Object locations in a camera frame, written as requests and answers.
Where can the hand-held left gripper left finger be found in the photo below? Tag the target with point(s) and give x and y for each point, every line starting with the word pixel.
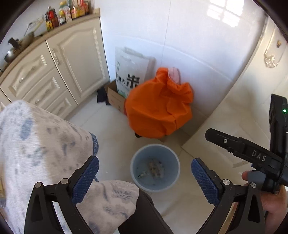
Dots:
pixel 86 177

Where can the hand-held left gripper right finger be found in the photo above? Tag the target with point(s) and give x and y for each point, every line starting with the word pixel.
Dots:
pixel 205 180

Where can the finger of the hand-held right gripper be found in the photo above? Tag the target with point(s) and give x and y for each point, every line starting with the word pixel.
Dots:
pixel 238 146

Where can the blue plastic waste bin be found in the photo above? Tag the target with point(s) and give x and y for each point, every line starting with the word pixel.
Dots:
pixel 139 164

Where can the person's right hand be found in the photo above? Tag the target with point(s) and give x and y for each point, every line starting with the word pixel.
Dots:
pixel 276 202

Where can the white door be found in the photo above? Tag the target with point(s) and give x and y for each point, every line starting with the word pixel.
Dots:
pixel 247 94

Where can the brown food scraps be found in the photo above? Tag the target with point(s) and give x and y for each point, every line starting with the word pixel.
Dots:
pixel 154 168

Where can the blue speckled fuzzy tablecloth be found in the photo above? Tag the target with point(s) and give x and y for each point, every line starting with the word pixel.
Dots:
pixel 40 139

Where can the person's dark trouser leg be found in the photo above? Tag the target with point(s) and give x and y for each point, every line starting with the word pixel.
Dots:
pixel 144 216

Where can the brown cardboard box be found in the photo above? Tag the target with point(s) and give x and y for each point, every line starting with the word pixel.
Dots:
pixel 114 99

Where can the orange plastic bag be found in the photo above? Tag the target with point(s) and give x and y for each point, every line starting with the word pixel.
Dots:
pixel 155 105

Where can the pink plastic bag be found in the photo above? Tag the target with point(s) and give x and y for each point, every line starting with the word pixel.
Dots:
pixel 175 75

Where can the white rice sack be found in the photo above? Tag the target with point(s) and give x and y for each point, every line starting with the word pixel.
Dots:
pixel 128 67

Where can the cream kitchen cabinet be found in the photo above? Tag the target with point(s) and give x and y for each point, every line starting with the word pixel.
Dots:
pixel 76 58

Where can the yellow green seasoning bottle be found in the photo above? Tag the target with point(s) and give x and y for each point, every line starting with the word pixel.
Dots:
pixel 63 12

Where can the white label sauce bottle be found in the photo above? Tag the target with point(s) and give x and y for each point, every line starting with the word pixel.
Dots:
pixel 72 10

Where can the brown sauce bottle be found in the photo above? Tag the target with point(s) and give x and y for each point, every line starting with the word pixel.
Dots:
pixel 82 7

